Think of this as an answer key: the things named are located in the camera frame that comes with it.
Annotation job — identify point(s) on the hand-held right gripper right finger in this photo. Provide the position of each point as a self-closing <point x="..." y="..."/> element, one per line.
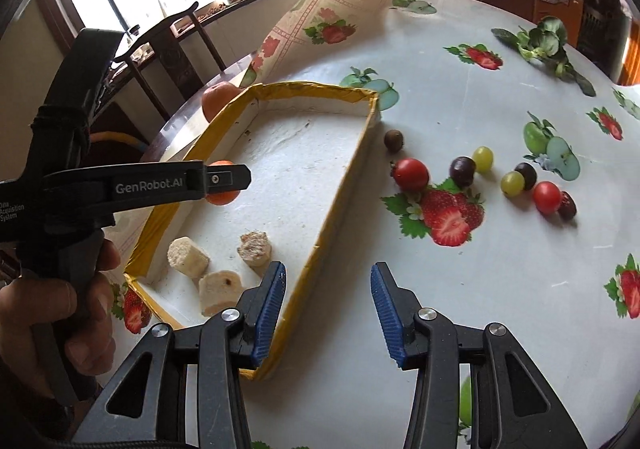
<point x="386" y="314"/>

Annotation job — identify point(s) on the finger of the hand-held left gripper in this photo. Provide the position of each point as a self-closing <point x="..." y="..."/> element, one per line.
<point x="227" y="180"/>

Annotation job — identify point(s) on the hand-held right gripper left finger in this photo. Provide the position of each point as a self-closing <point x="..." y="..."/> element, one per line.
<point x="270" y="311"/>

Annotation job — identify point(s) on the orange tangerine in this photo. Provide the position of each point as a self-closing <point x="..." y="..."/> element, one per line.
<point x="223" y="199"/>

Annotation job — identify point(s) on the white foam tray yellow tape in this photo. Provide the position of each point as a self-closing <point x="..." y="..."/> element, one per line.
<point x="285" y="169"/>

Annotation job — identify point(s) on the red cherry tomato with stem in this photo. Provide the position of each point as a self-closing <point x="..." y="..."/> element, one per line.
<point x="411" y="175"/>

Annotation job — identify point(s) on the dark purple grape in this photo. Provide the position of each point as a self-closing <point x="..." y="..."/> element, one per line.
<point x="527" y="174"/>
<point x="462" y="171"/>

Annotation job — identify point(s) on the brown longan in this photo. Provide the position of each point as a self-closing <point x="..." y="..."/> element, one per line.
<point x="393" y="140"/>

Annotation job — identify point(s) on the green grape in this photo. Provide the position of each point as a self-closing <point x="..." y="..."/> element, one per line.
<point x="512" y="183"/>
<point x="483" y="158"/>

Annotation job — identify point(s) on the red jujube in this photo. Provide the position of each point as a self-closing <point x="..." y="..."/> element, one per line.
<point x="567" y="205"/>

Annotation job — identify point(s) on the person's left hand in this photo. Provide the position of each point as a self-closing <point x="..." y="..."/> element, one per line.
<point x="95" y="324"/>

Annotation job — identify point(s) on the beige food chunk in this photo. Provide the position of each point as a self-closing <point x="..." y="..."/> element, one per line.
<point x="187" y="256"/>
<point x="256" y="249"/>
<point x="219" y="290"/>

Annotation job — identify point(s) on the yellow blue hoop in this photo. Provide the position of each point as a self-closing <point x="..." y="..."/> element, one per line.
<point x="122" y="138"/>

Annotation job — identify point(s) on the red apple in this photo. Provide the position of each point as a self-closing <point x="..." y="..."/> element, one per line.
<point x="219" y="100"/>

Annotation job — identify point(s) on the fruit print tablecloth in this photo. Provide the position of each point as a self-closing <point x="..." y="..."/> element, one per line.
<point x="460" y="279"/>

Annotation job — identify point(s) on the dark wooden chair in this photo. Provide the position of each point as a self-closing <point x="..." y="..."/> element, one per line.
<point x="172" y="56"/>

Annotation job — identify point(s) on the green leafy vegetable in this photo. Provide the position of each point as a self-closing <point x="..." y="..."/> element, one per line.
<point x="542" y="43"/>

